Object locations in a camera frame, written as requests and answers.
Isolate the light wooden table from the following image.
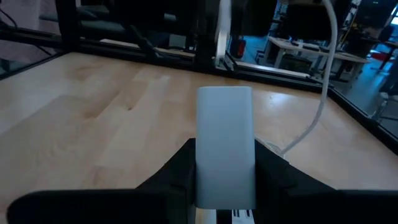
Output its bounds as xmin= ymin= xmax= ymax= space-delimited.
xmin=267 ymin=35 xmax=371 ymax=83

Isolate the white USB cable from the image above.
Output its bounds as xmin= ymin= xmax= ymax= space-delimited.
xmin=279 ymin=0 xmax=339 ymax=157

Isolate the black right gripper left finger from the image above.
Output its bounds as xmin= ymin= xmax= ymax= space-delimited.
xmin=6 ymin=138 xmax=197 ymax=224

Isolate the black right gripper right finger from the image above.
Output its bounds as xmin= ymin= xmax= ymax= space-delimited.
xmin=254 ymin=139 xmax=398 ymax=224

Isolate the white metal post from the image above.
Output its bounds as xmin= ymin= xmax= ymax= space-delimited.
xmin=215 ymin=0 xmax=233 ymax=68

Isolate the white USB charger adapter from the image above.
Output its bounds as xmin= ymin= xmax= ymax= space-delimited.
xmin=195 ymin=86 xmax=257 ymax=210

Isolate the red object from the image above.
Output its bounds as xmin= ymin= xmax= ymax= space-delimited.
xmin=231 ymin=36 xmax=247 ymax=59

